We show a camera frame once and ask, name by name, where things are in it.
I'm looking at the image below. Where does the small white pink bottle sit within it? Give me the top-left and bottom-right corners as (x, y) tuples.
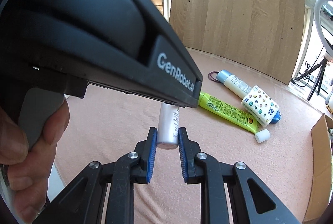
(156, 103), (179, 150)

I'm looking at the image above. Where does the white tube with blue cap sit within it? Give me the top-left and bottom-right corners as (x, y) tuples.
(216, 70), (252, 99)

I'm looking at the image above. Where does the green cream tube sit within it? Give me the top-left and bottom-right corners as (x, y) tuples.
(198, 92), (271, 144)

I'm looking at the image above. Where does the white ring light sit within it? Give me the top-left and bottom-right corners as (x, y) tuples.
(314, 0), (333, 59)

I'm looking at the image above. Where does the dark hair tie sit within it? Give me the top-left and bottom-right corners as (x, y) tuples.
(208, 71), (221, 83)

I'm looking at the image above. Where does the black tripod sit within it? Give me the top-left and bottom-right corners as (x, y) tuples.
(290, 57), (330, 102)

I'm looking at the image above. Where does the large oak veneer board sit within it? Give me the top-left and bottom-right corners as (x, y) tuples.
(169, 0), (305, 84)

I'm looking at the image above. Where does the person's left hand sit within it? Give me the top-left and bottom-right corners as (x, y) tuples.
(1, 101), (70, 223)

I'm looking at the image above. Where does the cardboard box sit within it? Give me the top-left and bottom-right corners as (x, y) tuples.
(303, 114), (332, 223)

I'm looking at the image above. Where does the button-pattern tissue pack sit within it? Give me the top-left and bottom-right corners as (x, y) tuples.
(241, 85), (280, 128)

